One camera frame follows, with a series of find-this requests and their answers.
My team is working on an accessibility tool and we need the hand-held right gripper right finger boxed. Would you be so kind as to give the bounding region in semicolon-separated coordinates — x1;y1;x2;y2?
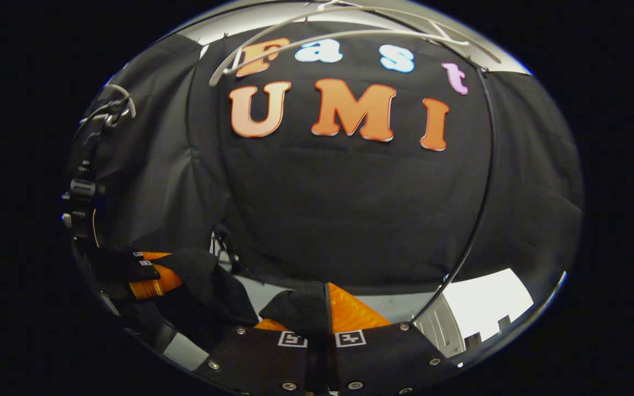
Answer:
323;282;459;396

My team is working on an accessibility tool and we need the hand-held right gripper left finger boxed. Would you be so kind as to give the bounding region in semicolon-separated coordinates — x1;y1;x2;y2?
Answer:
192;317;322;396

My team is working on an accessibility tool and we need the black knit cardigan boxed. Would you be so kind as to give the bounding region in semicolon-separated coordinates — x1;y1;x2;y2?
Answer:
130;247;333;355

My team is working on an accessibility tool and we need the white plastic clothes hanger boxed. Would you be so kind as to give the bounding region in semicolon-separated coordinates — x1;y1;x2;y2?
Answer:
209;2;503;87
79;82;137;131

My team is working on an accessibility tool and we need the black clothes rack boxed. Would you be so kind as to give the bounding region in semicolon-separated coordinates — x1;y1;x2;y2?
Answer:
407;55;498;326

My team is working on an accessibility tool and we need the silver ribbed metal case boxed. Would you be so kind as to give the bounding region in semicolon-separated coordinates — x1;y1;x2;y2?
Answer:
413;297;467;358

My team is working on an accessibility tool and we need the black backdrop cloth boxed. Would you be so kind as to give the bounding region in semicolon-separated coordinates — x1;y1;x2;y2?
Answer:
67;22;584;292

